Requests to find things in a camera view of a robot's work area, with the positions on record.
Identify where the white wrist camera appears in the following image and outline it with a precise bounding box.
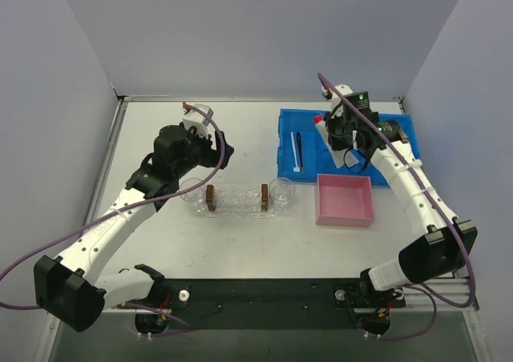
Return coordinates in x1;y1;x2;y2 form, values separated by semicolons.
182;103;213;138
321;83;353;103

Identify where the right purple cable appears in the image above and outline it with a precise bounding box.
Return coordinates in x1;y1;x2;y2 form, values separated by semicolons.
317;72;478;341

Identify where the pink plastic box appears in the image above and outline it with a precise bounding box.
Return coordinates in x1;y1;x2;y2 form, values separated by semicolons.
315;174;374;228

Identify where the purple cable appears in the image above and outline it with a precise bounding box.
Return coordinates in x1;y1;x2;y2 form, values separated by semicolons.
0;103;226;337
317;72;478;341

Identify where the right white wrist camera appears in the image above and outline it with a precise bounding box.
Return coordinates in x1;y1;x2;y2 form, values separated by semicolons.
321;83;353;103

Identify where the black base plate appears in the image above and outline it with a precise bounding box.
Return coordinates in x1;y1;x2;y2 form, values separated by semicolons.
135;278;406;334

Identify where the clear plastic cup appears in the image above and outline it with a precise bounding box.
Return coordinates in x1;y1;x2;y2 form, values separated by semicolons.
179;178;207;213
269;178;296;211

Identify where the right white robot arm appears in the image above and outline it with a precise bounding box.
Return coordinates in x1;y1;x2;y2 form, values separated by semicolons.
317;86;477;300

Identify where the blue compartment bin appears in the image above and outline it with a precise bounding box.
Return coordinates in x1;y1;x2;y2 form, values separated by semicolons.
275;107;422;187

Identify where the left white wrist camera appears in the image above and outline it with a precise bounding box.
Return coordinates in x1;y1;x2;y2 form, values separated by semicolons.
182;103;213;138

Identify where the black toothbrush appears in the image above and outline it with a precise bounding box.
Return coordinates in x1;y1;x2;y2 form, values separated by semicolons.
296;131;304;172

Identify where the clear textured oval tray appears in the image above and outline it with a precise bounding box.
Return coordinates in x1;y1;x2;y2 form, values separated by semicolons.
189;183;290;219

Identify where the white red-capped toothpaste tube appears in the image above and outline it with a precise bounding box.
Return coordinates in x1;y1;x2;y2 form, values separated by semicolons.
313;114;360;169

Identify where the white toothbrush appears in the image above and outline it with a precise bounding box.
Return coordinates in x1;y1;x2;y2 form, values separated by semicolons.
290;131;301;172

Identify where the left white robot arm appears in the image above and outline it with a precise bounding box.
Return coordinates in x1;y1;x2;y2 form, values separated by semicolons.
34;124;233;332

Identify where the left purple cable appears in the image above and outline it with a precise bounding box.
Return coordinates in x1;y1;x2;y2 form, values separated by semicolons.
0;103;226;337

